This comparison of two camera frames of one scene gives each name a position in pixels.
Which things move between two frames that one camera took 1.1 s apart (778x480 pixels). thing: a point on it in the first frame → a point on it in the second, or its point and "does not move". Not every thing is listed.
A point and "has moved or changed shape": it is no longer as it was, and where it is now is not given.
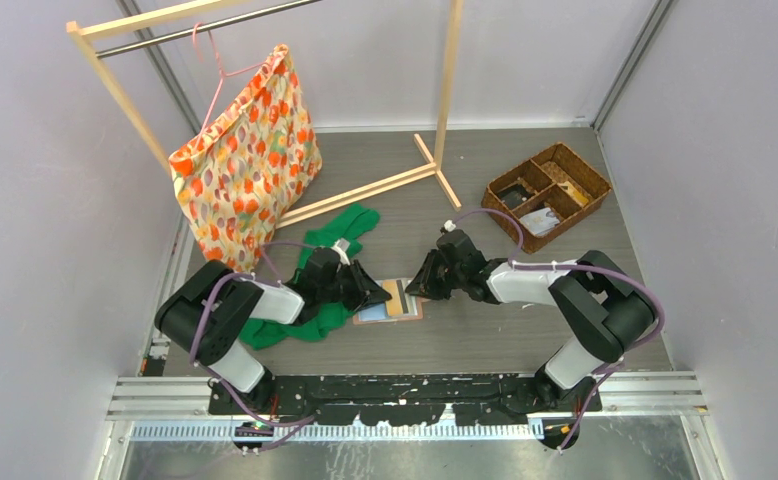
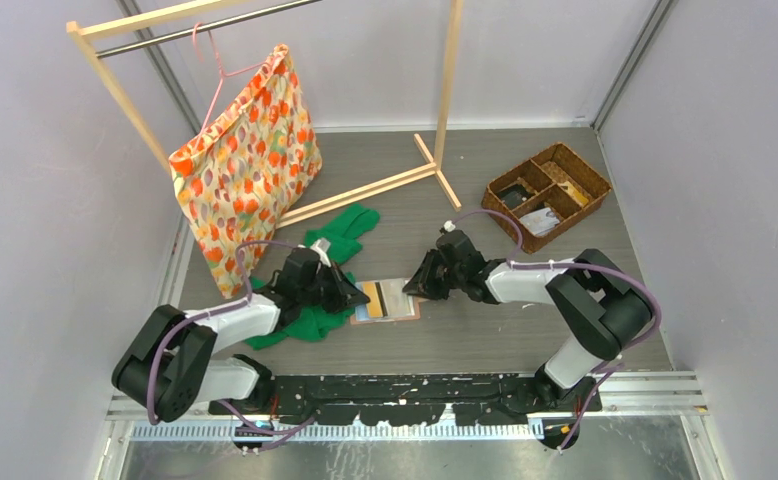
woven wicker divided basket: [547, 193] does not move
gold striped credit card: [397, 305] has moved or changed shape
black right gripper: [424, 285] does not move
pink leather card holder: [401, 307] does not move
